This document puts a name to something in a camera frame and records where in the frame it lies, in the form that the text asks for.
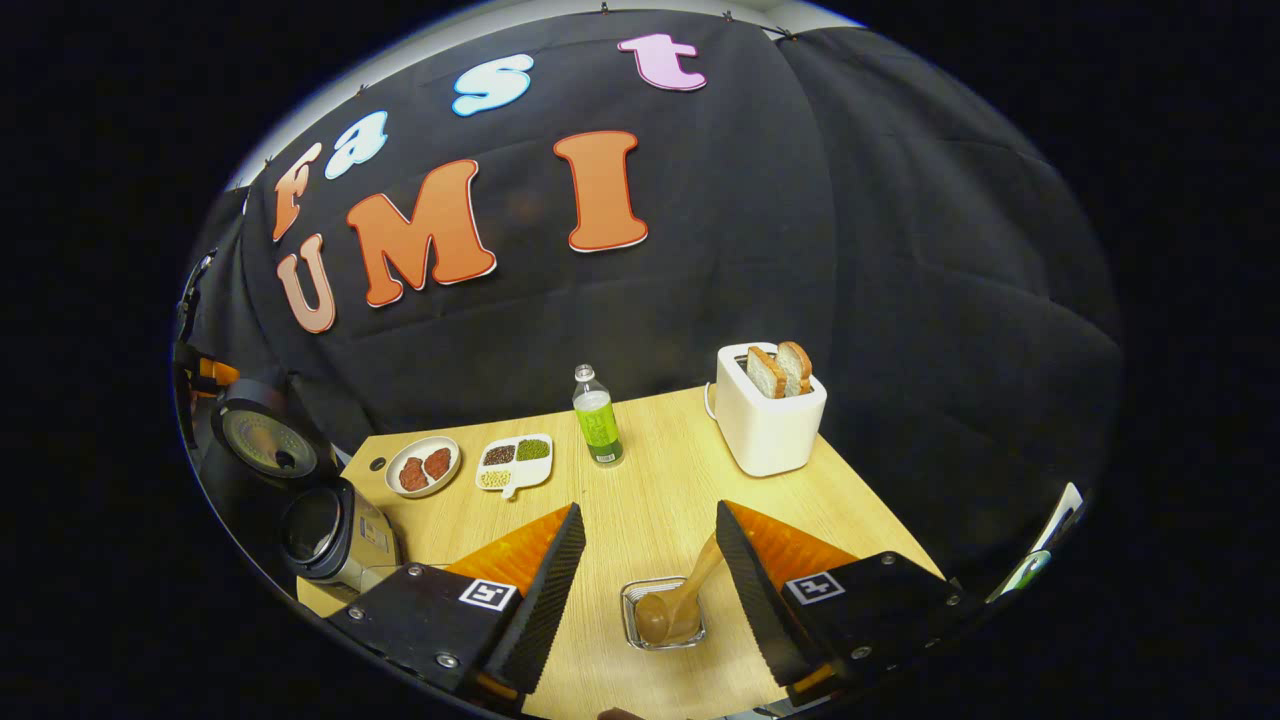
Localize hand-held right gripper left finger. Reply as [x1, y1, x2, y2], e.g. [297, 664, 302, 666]
[328, 502, 587, 701]

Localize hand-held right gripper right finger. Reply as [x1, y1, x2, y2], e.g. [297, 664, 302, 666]
[715, 500, 976, 706]

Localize metal wire chopstick holder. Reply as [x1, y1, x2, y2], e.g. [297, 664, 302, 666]
[620, 576, 707, 652]

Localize wooden spoon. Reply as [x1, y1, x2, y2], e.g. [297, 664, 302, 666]
[634, 533, 723, 646]

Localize dark grey rice cooker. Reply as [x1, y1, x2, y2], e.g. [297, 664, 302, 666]
[210, 378, 403, 598]

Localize dark stand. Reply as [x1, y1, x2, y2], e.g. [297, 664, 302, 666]
[175, 250, 216, 341]

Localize divided white dish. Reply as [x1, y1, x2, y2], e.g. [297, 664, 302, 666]
[474, 433, 554, 501]

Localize white toaster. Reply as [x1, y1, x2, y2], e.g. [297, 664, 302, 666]
[714, 342, 829, 478]

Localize green label drink bottle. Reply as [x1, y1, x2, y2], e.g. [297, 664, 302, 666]
[572, 364, 625, 468]

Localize round white plate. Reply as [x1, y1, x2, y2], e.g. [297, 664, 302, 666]
[384, 435, 463, 499]

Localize toasted bread slice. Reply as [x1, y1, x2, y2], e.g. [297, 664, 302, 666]
[776, 341, 813, 396]
[746, 346, 788, 400]

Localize white and teal object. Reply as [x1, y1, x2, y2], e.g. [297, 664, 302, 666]
[985, 482, 1086, 606]

